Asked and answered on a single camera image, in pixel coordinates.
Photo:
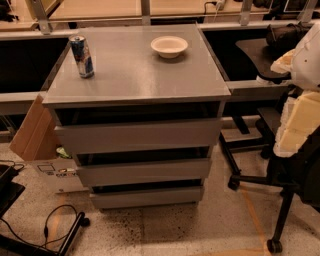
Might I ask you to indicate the brown cardboard box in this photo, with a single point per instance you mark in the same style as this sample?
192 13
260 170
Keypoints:
36 144

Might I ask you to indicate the grey drawer cabinet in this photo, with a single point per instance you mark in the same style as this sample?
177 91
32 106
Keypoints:
132 83

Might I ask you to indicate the grey top drawer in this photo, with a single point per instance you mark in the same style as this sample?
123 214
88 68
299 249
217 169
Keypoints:
109 138

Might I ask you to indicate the blue silver drink can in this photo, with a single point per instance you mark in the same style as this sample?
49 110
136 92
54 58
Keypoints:
82 56

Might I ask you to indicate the white paper bowl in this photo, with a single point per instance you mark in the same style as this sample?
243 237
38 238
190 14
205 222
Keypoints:
169 47

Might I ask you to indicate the grey drawer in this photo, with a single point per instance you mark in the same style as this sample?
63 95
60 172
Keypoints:
147 197
120 174
109 138

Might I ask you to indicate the black wheeled stand base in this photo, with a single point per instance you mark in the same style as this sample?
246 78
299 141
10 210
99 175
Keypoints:
20 248

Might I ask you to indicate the grey middle drawer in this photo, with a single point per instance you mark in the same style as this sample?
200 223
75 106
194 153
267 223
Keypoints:
120 174

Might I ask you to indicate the grey bottom drawer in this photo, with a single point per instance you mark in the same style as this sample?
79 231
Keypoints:
147 197

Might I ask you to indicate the black office chair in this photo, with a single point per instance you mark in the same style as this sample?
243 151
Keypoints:
295 175

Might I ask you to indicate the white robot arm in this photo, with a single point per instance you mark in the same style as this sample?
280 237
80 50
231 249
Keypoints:
303 62

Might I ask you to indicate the black bag on desk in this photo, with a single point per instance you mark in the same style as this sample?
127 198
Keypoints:
285 38

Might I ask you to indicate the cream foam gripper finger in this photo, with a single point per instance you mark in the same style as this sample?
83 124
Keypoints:
300 118

